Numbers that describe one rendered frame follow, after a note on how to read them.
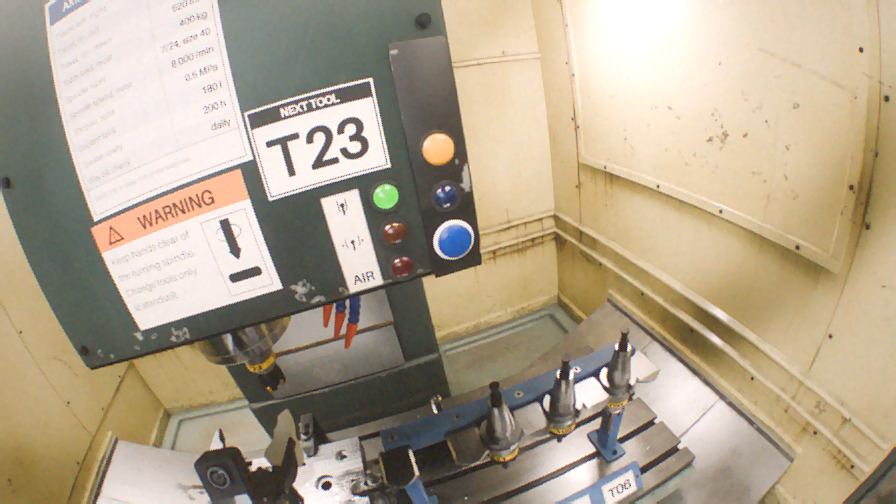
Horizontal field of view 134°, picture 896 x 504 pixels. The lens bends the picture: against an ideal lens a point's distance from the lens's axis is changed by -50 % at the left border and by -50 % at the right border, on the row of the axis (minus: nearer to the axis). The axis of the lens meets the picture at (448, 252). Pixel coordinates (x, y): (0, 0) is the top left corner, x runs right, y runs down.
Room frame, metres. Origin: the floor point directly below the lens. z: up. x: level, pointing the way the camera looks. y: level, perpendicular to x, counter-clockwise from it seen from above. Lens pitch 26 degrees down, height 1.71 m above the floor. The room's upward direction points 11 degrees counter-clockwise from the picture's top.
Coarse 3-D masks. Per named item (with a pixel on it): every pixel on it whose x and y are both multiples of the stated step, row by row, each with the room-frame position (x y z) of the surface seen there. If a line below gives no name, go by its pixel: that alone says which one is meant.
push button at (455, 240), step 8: (456, 224) 0.30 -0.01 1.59; (448, 232) 0.29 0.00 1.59; (456, 232) 0.29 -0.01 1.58; (464, 232) 0.29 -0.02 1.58; (440, 240) 0.29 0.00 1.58; (448, 240) 0.29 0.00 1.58; (456, 240) 0.29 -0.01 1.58; (464, 240) 0.29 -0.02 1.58; (440, 248) 0.29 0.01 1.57; (448, 248) 0.29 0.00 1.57; (456, 248) 0.29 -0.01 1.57; (464, 248) 0.29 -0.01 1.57; (448, 256) 0.29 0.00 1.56; (456, 256) 0.29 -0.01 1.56
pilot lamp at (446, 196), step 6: (444, 186) 0.30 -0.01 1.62; (450, 186) 0.30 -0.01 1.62; (438, 192) 0.29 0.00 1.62; (444, 192) 0.29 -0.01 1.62; (450, 192) 0.30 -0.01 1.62; (456, 192) 0.30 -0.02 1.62; (438, 198) 0.29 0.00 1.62; (444, 198) 0.29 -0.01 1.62; (450, 198) 0.29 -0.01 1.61; (456, 198) 0.30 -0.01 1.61; (438, 204) 0.29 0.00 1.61; (444, 204) 0.29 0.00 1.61; (450, 204) 0.30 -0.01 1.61
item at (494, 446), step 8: (512, 416) 0.38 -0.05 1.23; (520, 424) 0.36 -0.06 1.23; (480, 432) 0.36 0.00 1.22; (520, 432) 0.34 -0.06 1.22; (488, 440) 0.34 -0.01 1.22; (496, 440) 0.34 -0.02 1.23; (504, 440) 0.33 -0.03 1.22; (512, 440) 0.33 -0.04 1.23; (520, 440) 0.34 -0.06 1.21; (488, 448) 0.34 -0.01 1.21; (496, 448) 0.33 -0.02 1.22; (504, 448) 0.33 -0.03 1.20; (512, 448) 0.33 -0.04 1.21
